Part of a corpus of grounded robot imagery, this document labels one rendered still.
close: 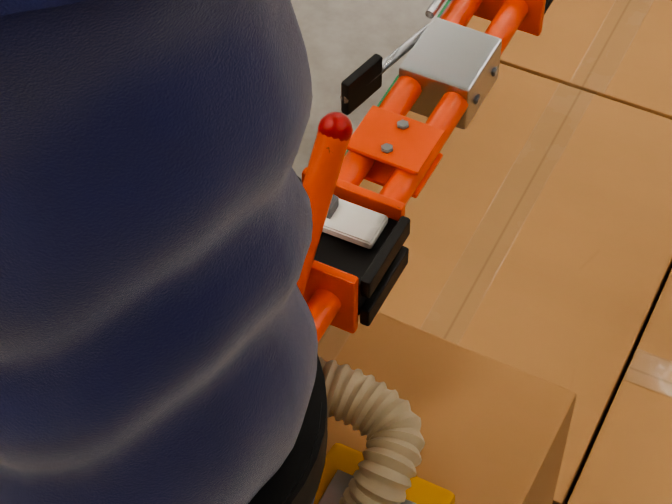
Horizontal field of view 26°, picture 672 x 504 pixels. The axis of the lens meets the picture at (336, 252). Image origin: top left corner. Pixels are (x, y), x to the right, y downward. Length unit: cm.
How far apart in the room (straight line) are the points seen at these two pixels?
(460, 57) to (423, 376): 26
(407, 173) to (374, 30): 175
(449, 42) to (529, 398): 29
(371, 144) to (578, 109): 85
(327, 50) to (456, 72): 163
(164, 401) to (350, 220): 42
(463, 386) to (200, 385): 51
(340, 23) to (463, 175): 106
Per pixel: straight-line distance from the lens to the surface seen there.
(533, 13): 125
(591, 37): 204
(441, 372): 115
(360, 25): 284
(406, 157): 110
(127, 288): 58
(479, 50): 119
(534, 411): 114
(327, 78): 274
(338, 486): 107
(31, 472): 71
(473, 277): 173
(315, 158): 98
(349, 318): 103
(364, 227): 104
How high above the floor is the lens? 189
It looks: 51 degrees down
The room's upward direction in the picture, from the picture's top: straight up
